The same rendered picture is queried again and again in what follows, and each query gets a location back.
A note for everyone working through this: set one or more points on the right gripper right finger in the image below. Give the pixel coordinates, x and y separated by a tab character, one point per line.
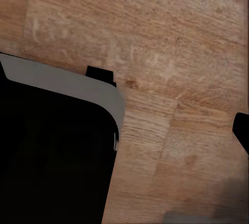
241	129

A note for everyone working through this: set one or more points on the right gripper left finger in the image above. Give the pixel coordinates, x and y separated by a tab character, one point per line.
12	130

